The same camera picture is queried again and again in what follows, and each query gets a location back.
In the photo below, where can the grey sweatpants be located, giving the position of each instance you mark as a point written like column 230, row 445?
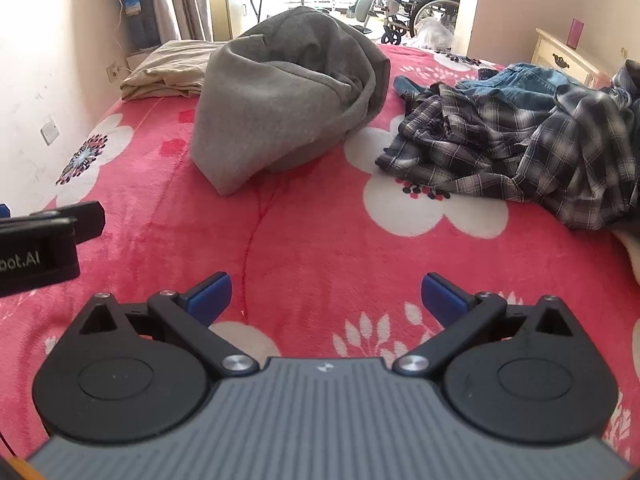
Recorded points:
column 280, row 100

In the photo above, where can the black wheelchair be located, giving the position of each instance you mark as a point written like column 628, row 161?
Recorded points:
column 425, row 0

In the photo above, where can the plaid shirt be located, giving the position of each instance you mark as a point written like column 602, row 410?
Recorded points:
column 500, row 150

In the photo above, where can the water dispenser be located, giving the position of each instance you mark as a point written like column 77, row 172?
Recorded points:
column 140, row 15

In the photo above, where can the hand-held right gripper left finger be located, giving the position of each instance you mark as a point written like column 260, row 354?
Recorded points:
column 212, row 292

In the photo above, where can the beige folded pants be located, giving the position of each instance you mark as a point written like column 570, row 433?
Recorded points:
column 165, row 67

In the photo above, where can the red floral blanket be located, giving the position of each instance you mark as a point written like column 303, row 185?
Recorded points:
column 310, row 240

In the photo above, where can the grey curtain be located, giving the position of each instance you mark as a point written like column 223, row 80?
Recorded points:
column 180, row 0

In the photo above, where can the white cabinet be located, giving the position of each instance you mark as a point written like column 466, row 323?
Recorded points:
column 137, row 60

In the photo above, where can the blue jeans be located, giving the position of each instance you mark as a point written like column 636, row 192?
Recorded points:
column 520, row 87

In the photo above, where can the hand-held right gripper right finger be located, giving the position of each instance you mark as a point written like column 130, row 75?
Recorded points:
column 440, row 295

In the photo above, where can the pink card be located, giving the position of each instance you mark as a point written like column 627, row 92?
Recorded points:
column 576, row 32

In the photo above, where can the white wall socket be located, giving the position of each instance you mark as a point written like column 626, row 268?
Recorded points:
column 113, row 71

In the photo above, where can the cream nightstand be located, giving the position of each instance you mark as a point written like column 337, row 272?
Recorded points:
column 555, row 52

